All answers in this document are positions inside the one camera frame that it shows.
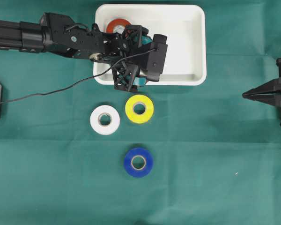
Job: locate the red tape roll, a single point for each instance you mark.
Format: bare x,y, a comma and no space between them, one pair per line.
117,26

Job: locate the blue tape roll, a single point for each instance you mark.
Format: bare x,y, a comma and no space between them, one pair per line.
128,162

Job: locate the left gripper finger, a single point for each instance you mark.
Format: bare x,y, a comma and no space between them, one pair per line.
140,81
146,40

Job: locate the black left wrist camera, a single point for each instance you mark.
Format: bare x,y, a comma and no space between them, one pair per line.
156,58

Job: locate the yellow tape roll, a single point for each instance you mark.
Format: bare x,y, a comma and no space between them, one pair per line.
139,100

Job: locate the green table cloth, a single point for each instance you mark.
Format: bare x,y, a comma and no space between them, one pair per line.
217,156

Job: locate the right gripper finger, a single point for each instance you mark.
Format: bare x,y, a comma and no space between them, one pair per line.
269,99
266,88

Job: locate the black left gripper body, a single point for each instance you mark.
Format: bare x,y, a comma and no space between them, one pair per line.
122,52

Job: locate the white tape roll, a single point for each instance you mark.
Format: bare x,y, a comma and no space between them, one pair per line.
96,116

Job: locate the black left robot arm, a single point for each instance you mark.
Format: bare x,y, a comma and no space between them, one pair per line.
61,35

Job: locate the white plastic tray case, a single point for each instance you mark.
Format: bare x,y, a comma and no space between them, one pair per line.
184,26

